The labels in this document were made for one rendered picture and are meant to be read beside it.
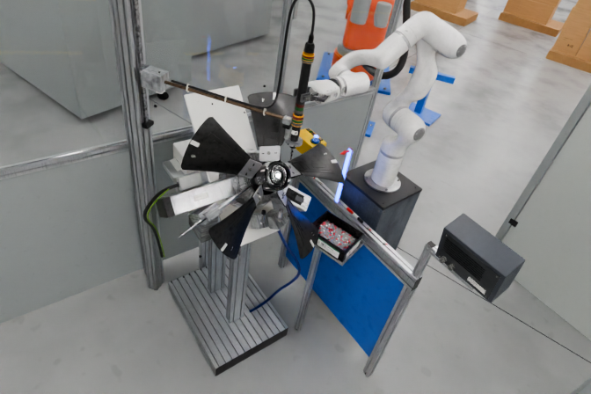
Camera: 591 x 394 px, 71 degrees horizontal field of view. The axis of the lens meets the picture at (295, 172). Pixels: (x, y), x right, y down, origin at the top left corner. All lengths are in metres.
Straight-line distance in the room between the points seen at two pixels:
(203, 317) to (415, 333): 1.29
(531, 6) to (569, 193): 7.73
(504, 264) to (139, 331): 1.92
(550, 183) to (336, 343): 1.68
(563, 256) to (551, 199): 0.39
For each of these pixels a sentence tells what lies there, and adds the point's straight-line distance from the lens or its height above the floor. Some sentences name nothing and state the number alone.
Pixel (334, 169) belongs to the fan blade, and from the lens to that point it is 1.83.
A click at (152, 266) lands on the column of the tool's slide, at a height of 0.22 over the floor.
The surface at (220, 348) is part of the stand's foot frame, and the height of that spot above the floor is 0.08.
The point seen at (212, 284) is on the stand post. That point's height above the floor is 0.16.
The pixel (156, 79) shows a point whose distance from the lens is 1.78.
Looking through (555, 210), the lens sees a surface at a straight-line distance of 3.15.
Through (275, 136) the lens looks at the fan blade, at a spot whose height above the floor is 1.31.
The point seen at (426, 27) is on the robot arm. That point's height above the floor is 1.77.
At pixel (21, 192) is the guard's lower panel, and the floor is 0.87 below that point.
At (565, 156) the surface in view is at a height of 1.00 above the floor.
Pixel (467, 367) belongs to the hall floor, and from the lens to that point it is 2.87.
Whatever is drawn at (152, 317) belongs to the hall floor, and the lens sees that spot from 2.67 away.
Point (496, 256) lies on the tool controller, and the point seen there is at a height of 1.24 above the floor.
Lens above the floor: 2.22
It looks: 37 degrees down
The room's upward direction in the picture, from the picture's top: 10 degrees clockwise
